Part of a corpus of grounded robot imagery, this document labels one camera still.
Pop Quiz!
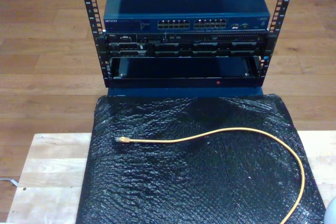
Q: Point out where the grey flat strip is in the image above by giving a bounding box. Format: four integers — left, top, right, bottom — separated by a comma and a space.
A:
0, 177, 19, 187

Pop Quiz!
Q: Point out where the black rack server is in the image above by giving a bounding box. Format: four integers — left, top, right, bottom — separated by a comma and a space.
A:
103, 33, 268, 58

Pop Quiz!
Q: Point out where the black textured mat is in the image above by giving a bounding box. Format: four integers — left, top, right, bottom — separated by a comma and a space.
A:
76, 93, 330, 224

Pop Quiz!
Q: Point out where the blue metal base plate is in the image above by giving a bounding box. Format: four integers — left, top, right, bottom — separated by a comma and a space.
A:
107, 85, 264, 98

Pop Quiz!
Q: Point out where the yellow network cable clear plug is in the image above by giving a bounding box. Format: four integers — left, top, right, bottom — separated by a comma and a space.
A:
114, 127, 306, 224

